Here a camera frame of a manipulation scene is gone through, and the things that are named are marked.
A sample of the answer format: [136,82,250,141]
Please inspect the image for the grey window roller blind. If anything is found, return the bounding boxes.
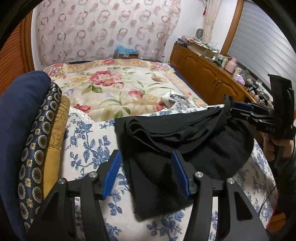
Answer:
[227,1,295,89]

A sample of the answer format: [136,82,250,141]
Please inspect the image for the purple tissue pack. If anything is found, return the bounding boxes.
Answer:
[234,74,245,86]

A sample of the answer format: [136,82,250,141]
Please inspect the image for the floral bed quilt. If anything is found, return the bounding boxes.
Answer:
[43,58,278,241]

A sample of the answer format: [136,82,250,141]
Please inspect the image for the brown louvered wooden wardrobe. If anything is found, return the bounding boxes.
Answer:
[0,12,35,92]

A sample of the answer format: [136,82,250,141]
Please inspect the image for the cardboard box on cabinet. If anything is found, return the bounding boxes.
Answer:
[187,43,218,58]

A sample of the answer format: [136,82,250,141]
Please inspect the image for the beige side curtain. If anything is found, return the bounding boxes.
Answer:
[202,0,222,44]

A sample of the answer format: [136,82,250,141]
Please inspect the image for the wooden sideboard cabinet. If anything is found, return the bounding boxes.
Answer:
[170,43,258,105]

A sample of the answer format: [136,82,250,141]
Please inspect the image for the folded mustard yellow garment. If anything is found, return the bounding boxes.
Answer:
[43,95,70,199]

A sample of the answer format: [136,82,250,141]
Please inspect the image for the folded patterned dark garment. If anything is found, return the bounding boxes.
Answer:
[18,82,62,232]

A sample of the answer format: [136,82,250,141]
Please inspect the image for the folded navy blue garment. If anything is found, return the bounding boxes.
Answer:
[1,71,51,240]

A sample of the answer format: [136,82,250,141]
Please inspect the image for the person's right hand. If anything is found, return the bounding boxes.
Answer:
[263,133,295,162]

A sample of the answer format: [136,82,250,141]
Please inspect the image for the small round desk fan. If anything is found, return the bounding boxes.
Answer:
[195,28,204,41]

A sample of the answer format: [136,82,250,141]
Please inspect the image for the pink circle patterned curtain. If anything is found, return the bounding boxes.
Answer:
[37,1,181,66]

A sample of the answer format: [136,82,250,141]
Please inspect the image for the pink thermos jug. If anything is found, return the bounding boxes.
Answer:
[224,57,237,74]

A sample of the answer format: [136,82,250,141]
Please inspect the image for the black printed t-shirt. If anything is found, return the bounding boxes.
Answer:
[115,97,254,219]

